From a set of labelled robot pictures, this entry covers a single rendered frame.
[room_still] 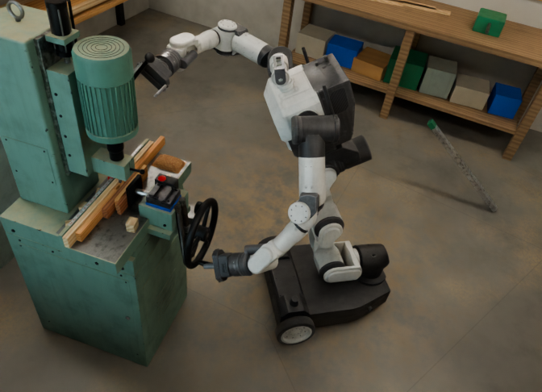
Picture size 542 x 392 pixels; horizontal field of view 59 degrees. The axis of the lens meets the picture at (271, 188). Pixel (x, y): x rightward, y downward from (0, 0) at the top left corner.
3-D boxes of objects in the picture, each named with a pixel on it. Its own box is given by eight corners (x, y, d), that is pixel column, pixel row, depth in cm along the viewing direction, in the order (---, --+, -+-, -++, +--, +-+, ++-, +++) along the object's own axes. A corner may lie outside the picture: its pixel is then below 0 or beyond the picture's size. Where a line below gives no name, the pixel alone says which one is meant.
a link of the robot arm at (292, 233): (292, 248, 174) (328, 213, 167) (283, 256, 165) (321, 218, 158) (273, 227, 175) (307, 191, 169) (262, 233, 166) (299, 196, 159)
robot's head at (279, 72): (289, 72, 170) (287, 54, 165) (290, 87, 164) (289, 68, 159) (271, 75, 170) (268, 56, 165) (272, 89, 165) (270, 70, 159)
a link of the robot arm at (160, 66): (144, 55, 163) (160, 41, 172) (131, 72, 169) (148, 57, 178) (173, 81, 166) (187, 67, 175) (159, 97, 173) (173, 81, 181)
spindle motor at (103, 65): (122, 151, 158) (111, 66, 137) (75, 136, 161) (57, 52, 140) (148, 123, 171) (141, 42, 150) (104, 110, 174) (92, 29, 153)
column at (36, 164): (68, 215, 187) (23, 43, 139) (18, 199, 190) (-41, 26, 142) (100, 181, 203) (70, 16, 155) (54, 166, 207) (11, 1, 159)
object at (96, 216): (81, 242, 166) (80, 234, 163) (77, 240, 166) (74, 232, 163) (164, 143, 211) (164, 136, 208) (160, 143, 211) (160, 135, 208)
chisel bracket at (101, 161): (126, 185, 177) (124, 167, 171) (93, 174, 179) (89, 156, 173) (136, 173, 182) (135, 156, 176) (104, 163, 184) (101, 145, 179)
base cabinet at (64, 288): (148, 369, 227) (135, 278, 179) (42, 328, 236) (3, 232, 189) (188, 295, 260) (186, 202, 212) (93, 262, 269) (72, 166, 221)
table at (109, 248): (141, 284, 162) (140, 273, 158) (63, 257, 167) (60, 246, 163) (211, 177, 206) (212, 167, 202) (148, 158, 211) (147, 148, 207)
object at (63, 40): (68, 61, 148) (56, 6, 136) (45, 55, 149) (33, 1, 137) (82, 51, 153) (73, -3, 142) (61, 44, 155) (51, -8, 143)
